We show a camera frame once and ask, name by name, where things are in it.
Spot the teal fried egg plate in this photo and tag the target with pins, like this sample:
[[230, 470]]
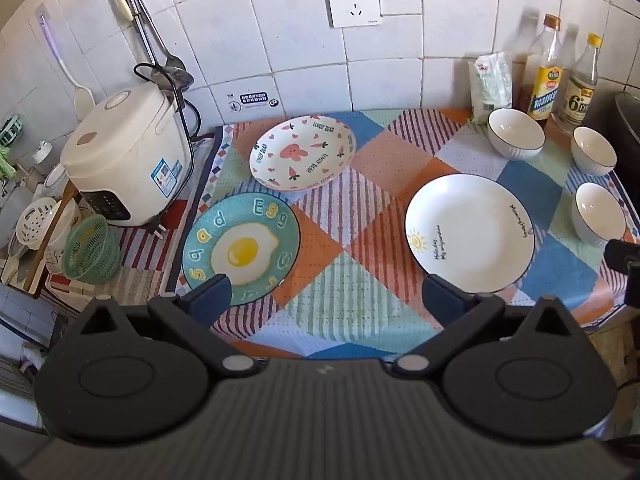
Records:
[[240, 240]]

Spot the white rice cooker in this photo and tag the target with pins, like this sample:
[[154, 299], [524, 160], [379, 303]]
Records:
[[127, 160]]

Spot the white plastic colander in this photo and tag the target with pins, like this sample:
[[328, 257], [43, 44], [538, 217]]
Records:
[[35, 220]]

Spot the wall tile sticker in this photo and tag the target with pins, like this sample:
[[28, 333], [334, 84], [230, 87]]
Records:
[[252, 100]]

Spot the carrot print plate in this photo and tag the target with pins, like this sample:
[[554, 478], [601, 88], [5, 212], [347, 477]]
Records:
[[300, 152]]

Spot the small white ribbed bowl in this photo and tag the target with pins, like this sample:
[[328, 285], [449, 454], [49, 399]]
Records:
[[594, 150], [598, 212]]

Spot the patchwork tablecloth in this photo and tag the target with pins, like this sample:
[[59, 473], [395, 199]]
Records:
[[370, 210]]

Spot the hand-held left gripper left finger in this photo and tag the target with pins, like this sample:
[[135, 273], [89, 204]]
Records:
[[214, 296]]

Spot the white wall socket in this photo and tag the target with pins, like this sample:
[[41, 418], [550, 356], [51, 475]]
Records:
[[354, 2]]

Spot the large white ribbed bowl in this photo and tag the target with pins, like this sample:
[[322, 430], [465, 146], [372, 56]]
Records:
[[515, 132]]

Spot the white seasoning bag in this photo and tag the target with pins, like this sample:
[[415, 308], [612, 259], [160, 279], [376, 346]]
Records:
[[491, 87]]

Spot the wooden stick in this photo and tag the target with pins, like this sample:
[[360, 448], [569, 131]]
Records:
[[50, 240]]

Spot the black wok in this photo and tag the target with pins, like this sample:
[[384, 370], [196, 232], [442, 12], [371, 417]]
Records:
[[620, 130]]

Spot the white sun print plate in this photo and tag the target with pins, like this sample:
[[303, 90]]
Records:
[[467, 232]]

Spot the yellow label oil bottle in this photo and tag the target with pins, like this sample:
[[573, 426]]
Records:
[[542, 85]]

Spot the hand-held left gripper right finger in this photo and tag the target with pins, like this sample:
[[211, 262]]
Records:
[[441, 302]]

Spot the green plastic basket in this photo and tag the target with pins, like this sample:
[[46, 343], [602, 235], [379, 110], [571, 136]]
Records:
[[92, 250]]

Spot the metal ladle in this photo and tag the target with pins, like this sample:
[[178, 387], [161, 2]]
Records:
[[181, 80], [175, 62]]

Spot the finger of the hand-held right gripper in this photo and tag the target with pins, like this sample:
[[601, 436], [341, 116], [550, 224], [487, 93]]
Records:
[[621, 256]]

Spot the yellow cap vinegar bottle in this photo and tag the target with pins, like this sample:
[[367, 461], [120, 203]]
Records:
[[580, 95]]

